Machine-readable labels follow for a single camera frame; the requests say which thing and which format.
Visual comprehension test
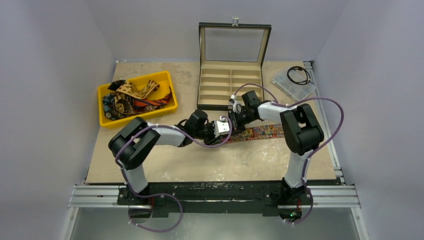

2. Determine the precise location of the colourful patterned tie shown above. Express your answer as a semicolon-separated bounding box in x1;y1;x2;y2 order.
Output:
226;124;285;144

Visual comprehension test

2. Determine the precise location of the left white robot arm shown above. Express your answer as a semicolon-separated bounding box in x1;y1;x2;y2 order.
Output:
108;110;233;205

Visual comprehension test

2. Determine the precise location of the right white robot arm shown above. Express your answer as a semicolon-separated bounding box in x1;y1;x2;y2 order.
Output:
228;90;324;204

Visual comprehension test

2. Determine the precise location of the clear plastic box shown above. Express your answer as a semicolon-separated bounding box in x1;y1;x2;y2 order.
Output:
271;65;317;102

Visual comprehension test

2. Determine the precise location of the black compartment display case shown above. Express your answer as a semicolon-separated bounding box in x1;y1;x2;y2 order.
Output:
196;17;272;111

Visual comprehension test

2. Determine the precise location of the orange black striped tie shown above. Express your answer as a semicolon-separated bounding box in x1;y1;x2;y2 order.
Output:
132;88;173;113

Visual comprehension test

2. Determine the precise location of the tan patterned tie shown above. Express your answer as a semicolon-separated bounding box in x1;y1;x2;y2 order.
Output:
110;79;160;100

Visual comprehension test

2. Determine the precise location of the dark blue patterned tie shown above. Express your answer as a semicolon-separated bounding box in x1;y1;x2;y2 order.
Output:
102;92;136;121

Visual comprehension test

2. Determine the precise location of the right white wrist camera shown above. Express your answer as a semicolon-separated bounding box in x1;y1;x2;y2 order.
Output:
229;94;242;114

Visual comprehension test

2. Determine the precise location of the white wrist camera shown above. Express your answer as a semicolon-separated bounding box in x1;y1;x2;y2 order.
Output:
229;94;242;114
213;116;232;138

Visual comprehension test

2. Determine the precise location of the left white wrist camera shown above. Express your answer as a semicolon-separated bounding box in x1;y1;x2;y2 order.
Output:
213;116;232;138

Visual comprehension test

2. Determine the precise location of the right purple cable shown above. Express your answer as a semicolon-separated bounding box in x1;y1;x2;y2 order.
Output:
231;82;345;227

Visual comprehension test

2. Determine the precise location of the purple cable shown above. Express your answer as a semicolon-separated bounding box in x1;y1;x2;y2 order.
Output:
114;115;233;234
231;82;345;227

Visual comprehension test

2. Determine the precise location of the black coiled cable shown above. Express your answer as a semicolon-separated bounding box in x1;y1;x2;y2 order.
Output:
286;65;312;86

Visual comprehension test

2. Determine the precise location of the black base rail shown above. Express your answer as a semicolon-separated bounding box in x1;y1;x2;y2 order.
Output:
117;180;314;220

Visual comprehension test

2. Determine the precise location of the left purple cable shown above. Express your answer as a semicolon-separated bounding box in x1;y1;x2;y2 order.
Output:
114;115;233;234

